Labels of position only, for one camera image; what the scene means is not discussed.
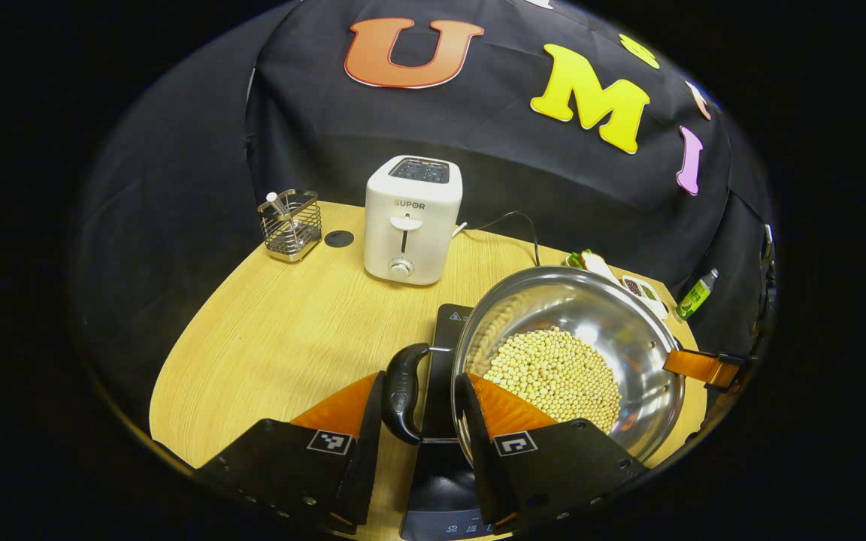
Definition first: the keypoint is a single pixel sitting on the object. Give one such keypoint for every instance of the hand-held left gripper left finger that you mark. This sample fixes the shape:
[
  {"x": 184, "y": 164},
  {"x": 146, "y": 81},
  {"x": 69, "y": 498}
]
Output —
[{"x": 369, "y": 451}]

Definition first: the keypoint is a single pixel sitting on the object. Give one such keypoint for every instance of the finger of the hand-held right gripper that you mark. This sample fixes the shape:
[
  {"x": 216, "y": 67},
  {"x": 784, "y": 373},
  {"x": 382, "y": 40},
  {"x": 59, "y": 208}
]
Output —
[{"x": 692, "y": 366}]

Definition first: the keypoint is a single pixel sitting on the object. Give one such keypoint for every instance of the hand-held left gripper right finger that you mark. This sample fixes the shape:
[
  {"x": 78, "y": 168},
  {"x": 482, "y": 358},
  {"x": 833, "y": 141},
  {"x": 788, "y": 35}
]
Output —
[{"x": 478, "y": 451}]

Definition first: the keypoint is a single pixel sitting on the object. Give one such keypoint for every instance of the black induction cooktop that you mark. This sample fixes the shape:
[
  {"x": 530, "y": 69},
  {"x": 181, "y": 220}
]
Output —
[{"x": 440, "y": 391}]

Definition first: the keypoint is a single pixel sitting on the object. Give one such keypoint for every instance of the pile of yellow soybeans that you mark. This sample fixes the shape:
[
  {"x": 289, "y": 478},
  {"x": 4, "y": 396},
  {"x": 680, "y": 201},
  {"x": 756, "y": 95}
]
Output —
[{"x": 553, "y": 368}]

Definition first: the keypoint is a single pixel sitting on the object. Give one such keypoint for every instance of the stainless steel pot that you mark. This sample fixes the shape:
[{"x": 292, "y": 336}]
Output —
[{"x": 591, "y": 315}]

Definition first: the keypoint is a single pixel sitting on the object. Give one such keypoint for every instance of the green drink bottle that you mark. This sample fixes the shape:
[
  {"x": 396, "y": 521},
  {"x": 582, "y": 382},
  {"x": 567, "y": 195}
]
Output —
[{"x": 694, "y": 299}]

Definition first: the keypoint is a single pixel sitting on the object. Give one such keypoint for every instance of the small white condiment dish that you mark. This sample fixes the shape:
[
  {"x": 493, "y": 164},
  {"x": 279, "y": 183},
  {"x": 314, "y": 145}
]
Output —
[{"x": 655, "y": 304}]

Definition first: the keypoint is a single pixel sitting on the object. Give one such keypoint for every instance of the sandwich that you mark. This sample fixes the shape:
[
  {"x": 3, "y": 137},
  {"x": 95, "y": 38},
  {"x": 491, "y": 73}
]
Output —
[{"x": 594, "y": 263}]

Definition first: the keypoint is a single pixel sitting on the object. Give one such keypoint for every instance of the small white fitting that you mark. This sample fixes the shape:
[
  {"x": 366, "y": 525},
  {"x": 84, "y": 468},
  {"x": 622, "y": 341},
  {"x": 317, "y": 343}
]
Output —
[{"x": 768, "y": 244}]

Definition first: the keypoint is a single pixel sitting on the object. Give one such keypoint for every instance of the black table grommet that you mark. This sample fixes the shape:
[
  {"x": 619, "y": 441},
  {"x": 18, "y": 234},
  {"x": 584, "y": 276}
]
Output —
[{"x": 339, "y": 238}]

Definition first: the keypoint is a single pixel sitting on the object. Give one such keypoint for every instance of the white toaster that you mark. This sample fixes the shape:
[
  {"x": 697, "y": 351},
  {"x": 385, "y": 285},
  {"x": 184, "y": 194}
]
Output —
[{"x": 410, "y": 218}]

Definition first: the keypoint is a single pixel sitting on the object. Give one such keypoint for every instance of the silver utensil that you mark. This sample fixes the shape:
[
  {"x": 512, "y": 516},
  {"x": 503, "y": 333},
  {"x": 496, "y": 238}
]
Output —
[{"x": 274, "y": 199}]

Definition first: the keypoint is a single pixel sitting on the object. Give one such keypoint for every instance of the black backdrop cloth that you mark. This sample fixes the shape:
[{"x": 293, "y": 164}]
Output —
[{"x": 313, "y": 128}]

